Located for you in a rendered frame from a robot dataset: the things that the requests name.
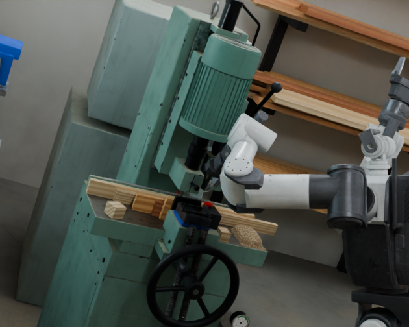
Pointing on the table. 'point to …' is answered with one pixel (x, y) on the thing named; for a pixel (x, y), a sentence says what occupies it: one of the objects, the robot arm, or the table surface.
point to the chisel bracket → (185, 176)
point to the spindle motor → (219, 87)
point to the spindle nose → (197, 152)
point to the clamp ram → (185, 201)
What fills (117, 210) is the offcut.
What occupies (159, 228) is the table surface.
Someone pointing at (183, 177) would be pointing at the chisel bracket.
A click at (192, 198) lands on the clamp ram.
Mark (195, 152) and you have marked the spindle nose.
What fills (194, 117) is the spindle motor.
